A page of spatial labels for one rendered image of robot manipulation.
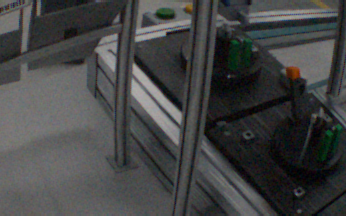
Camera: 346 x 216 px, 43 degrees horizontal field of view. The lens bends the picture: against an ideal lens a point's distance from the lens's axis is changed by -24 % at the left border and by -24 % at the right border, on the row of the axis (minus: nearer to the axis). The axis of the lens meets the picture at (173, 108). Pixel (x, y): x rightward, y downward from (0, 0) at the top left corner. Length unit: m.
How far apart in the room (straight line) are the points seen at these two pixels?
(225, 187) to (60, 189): 0.27
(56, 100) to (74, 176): 0.22
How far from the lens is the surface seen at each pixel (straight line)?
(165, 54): 0.91
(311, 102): 0.87
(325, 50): 1.20
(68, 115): 0.95
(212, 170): 0.71
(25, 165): 0.85
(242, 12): 0.83
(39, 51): 0.66
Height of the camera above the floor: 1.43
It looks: 36 degrees down
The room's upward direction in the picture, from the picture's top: 5 degrees clockwise
